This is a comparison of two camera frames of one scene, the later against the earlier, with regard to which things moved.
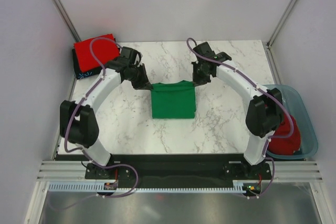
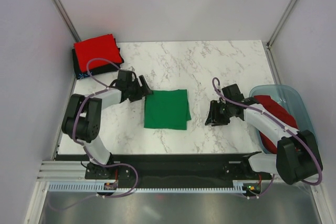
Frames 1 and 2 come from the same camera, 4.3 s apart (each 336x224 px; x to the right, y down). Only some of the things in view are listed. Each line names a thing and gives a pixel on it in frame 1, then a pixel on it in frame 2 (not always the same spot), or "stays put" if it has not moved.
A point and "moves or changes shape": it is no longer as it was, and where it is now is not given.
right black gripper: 197,81 to 213,118
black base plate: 179,170 stays put
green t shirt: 176,100 moves or changes shape
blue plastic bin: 308,142 stays put
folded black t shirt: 80,74 stays put
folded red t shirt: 105,50 stays put
